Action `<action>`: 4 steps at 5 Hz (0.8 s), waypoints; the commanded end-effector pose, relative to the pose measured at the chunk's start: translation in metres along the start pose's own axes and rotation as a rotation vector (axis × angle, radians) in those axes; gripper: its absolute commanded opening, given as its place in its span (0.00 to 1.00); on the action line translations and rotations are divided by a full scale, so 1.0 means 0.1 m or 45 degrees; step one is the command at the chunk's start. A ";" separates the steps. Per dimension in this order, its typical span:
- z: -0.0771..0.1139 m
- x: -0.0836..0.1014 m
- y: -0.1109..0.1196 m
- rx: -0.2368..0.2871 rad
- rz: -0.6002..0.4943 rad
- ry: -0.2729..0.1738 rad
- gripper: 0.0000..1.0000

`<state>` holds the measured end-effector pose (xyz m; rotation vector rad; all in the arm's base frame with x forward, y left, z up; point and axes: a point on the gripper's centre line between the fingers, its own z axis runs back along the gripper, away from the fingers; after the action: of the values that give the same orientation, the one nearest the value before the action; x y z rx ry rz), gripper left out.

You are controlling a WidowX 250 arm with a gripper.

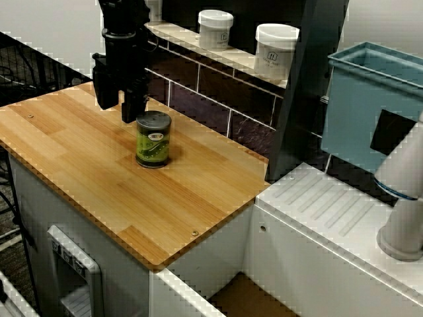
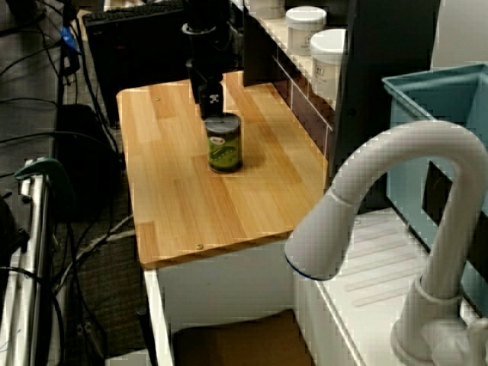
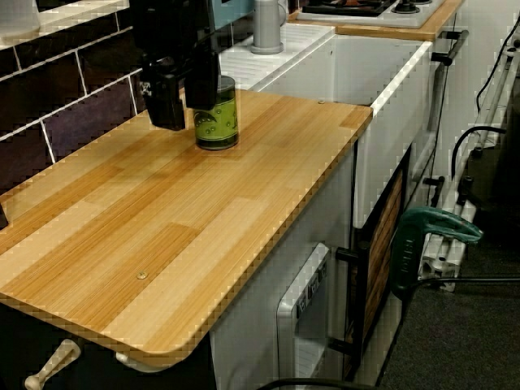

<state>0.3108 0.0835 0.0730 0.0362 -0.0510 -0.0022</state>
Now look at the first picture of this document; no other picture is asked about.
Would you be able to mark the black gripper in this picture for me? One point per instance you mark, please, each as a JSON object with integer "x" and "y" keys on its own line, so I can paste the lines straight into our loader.
{"x": 130, "y": 62}

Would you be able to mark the green labelled tin can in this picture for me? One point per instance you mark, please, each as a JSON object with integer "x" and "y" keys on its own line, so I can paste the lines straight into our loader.
{"x": 153, "y": 145}

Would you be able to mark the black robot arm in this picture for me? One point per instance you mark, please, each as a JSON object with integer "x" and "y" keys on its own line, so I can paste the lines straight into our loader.
{"x": 122, "y": 14}

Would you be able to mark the black mesh screen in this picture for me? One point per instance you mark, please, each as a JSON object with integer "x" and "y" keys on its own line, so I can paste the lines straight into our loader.
{"x": 33, "y": 72}

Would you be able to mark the white lidded plastic jar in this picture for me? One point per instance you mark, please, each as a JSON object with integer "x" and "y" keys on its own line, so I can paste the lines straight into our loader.
{"x": 276, "y": 53}
{"x": 154, "y": 10}
{"x": 215, "y": 31}

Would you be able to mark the cream shelf ledge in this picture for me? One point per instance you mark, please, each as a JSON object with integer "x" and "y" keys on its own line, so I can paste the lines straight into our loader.
{"x": 244, "y": 62}

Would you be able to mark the white toy kitchen cabinet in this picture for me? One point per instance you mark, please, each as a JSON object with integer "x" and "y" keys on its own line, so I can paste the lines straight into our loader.
{"x": 33, "y": 204}

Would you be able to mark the white dishwasher front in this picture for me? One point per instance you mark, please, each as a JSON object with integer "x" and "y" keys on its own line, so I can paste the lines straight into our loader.
{"x": 89, "y": 274}

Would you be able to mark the black upright pillar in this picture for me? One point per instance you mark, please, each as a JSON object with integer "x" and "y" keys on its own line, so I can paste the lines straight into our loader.
{"x": 307, "y": 82}

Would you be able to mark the teal plastic bin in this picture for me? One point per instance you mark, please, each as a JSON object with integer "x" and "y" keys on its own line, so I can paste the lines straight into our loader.
{"x": 350, "y": 115}

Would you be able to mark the white toy sink unit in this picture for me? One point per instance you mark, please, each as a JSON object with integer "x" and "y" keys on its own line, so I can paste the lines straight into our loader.
{"x": 330, "y": 264}

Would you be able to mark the pale grey toy faucet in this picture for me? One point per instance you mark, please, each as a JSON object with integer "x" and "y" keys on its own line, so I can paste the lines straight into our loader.
{"x": 401, "y": 224}

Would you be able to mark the aluminium extrusion rail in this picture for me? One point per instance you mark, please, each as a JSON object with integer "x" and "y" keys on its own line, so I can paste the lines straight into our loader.
{"x": 13, "y": 297}

